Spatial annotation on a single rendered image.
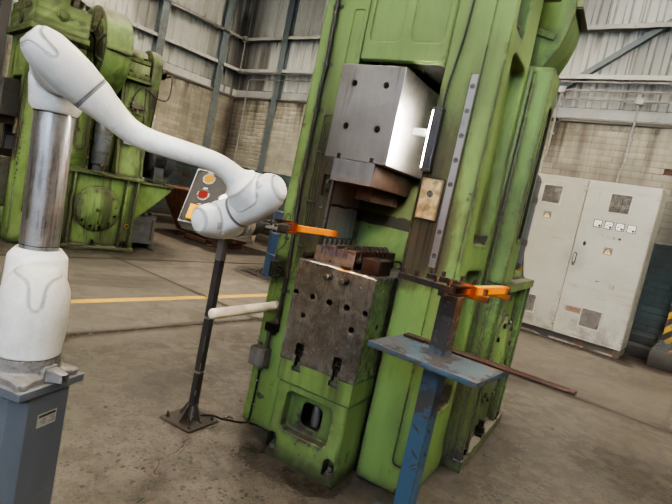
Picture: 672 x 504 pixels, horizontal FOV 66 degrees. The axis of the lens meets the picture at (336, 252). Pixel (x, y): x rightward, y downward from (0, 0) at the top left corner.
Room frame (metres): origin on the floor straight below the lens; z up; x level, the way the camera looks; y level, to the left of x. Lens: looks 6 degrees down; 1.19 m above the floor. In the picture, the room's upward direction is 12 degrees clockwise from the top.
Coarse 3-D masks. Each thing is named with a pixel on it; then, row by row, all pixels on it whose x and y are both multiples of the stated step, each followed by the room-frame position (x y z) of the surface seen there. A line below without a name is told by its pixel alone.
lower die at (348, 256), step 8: (320, 248) 2.23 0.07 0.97; (328, 248) 2.21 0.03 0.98; (336, 248) 2.19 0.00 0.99; (344, 248) 2.17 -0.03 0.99; (352, 248) 2.21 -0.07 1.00; (368, 248) 2.36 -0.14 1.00; (320, 256) 2.22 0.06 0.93; (328, 256) 2.20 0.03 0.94; (336, 256) 2.18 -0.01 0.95; (344, 256) 2.17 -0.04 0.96; (352, 256) 2.15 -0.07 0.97; (368, 256) 2.25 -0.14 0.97; (376, 256) 2.32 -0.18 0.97; (384, 256) 2.40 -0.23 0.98; (392, 256) 2.48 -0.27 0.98; (336, 264) 2.18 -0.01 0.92; (344, 264) 2.16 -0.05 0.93; (352, 264) 2.14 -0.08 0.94; (392, 264) 2.50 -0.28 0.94
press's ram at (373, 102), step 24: (360, 72) 2.22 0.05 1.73; (384, 72) 2.16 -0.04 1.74; (408, 72) 2.14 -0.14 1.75; (360, 96) 2.21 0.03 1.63; (384, 96) 2.15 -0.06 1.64; (408, 96) 2.18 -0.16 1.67; (432, 96) 2.40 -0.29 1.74; (336, 120) 2.25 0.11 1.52; (360, 120) 2.19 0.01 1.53; (384, 120) 2.14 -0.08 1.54; (408, 120) 2.22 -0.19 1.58; (336, 144) 2.24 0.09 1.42; (360, 144) 2.18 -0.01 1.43; (384, 144) 2.13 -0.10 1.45; (408, 144) 2.27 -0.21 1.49; (408, 168) 2.32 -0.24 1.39
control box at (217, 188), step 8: (200, 176) 2.36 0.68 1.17; (216, 176) 2.37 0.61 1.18; (192, 184) 2.34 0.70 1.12; (200, 184) 2.34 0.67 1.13; (208, 184) 2.34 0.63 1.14; (216, 184) 2.35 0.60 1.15; (224, 184) 2.35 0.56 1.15; (192, 192) 2.32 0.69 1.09; (208, 192) 2.32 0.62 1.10; (216, 192) 2.32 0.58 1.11; (224, 192) 2.33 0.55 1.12; (192, 200) 2.30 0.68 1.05; (200, 200) 2.30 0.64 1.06; (208, 200) 2.30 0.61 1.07; (216, 200) 2.30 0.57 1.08; (184, 208) 2.28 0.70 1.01; (184, 216) 2.26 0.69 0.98; (184, 224) 2.27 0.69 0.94; (240, 240) 2.29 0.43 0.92; (248, 240) 2.27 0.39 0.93
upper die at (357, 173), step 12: (336, 168) 2.23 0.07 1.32; (348, 168) 2.20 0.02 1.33; (360, 168) 2.17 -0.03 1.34; (372, 168) 2.14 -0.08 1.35; (384, 168) 2.23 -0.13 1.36; (336, 180) 2.22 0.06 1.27; (348, 180) 2.19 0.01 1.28; (360, 180) 2.17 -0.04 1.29; (372, 180) 2.15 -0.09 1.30; (384, 180) 2.25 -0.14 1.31; (396, 180) 2.36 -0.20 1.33; (408, 180) 2.47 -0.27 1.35; (396, 192) 2.38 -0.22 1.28; (408, 192) 2.50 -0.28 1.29
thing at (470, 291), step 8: (456, 288) 1.42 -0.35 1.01; (464, 288) 1.45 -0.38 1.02; (472, 288) 1.49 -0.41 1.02; (480, 288) 1.54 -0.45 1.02; (488, 288) 1.59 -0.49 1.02; (496, 288) 1.65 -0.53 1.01; (504, 288) 1.70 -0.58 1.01; (456, 296) 1.42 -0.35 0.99; (464, 296) 1.46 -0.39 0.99; (472, 296) 1.49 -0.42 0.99
